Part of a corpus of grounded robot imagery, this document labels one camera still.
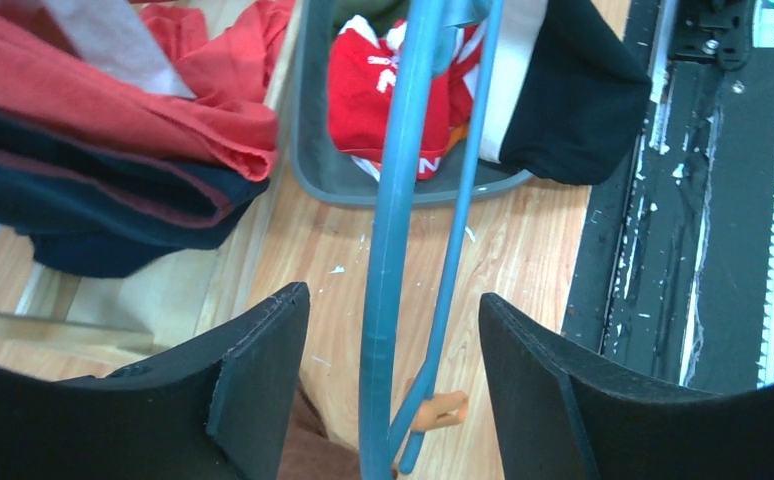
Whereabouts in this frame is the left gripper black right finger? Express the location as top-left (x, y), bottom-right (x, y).
top-left (479, 293), bottom-right (774, 479)

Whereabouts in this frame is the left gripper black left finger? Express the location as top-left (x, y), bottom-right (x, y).
top-left (0, 282), bottom-right (310, 479)

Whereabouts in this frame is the black underwear cream waistband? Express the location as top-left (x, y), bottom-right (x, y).
top-left (479, 1), bottom-right (651, 186)

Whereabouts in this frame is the red underwear white trim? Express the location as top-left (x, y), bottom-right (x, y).
top-left (327, 15), bottom-right (487, 181)

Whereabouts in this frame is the blue-grey plastic clip hanger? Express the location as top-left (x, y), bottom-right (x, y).
top-left (358, 1), bottom-right (503, 479)

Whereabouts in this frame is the orange underwear in basin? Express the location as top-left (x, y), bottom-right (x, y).
top-left (445, 123), bottom-right (469, 153)

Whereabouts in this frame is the dark green underwear in basin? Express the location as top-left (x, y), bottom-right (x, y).
top-left (333, 0), bottom-right (409, 32)

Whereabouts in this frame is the brown cloth on table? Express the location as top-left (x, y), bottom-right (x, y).
top-left (277, 383), bottom-right (361, 480)

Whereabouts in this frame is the dark navy garment hanging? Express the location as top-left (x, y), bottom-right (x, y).
top-left (0, 111), bottom-right (268, 278)

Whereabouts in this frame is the grey plastic basin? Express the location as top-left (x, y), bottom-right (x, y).
top-left (289, 1), bottom-right (532, 209)

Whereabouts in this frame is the large red garment hanging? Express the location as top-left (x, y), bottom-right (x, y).
top-left (0, 1), bottom-right (293, 182)

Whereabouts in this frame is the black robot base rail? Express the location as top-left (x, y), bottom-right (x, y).
top-left (561, 1), bottom-right (774, 393)

